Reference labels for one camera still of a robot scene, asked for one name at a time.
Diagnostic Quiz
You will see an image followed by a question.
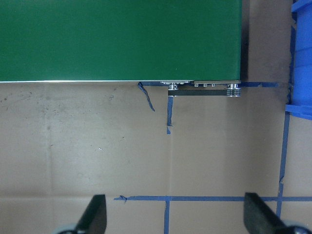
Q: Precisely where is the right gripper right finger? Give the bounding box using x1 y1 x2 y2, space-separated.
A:
243 193 293 234

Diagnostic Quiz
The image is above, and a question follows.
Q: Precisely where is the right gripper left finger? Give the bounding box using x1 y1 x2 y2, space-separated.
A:
74 195 107 234

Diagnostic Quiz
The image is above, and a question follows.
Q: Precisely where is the right blue bin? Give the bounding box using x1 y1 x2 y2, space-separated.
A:
286 0 312 120

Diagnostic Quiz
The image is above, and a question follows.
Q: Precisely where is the green conveyor belt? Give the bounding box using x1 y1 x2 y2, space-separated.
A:
0 0 242 97

